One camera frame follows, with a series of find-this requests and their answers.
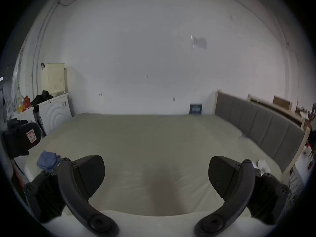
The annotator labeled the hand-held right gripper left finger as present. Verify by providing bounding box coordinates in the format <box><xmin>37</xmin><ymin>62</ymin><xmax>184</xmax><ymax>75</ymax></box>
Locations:
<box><xmin>24</xmin><ymin>155</ymin><xmax>119</xmax><ymax>237</ymax></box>

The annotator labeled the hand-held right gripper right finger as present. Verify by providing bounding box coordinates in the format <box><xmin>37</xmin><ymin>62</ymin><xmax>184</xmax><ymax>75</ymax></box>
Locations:
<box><xmin>194</xmin><ymin>156</ymin><xmax>290</xmax><ymax>235</ymax></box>

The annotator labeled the white crumpled cloth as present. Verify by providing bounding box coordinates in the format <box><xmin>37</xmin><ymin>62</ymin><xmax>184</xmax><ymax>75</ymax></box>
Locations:
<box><xmin>253</xmin><ymin>159</ymin><xmax>272</xmax><ymax>175</ymax></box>

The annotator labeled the blue bunched garment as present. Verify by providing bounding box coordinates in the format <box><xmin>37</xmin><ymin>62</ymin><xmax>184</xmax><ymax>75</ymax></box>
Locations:
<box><xmin>37</xmin><ymin>150</ymin><xmax>62</xmax><ymax>171</ymax></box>

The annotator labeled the grey padded headboard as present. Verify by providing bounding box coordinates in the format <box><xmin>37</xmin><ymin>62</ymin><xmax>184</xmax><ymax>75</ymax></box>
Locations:
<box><xmin>214</xmin><ymin>90</ymin><xmax>311</xmax><ymax>182</ymax></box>

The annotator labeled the white washing machine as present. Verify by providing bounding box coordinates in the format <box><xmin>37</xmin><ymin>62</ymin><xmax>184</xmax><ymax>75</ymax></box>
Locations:
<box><xmin>33</xmin><ymin>93</ymin><xmax>76</xmax><ymax>137</ymax></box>

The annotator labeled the bed with beige sheet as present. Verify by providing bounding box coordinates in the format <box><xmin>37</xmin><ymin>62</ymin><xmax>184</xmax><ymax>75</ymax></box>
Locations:
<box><xmin>13</xmin><ymin>113</ymin><xmax>284</xmax><ymax>217</ymax></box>

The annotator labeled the black cloth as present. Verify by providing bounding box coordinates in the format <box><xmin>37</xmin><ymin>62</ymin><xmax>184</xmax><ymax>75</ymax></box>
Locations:
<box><xmin>31</xmin><ymin>90</ymin><xmax>54</xmax><ymax>106</ymax></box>

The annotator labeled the cream laundry basket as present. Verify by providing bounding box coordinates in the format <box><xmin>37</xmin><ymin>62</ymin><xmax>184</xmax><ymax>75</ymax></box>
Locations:
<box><xmin>41</xmin><ymin>63</ymin><xmax>68</xmax><ymax>97</ymax></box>

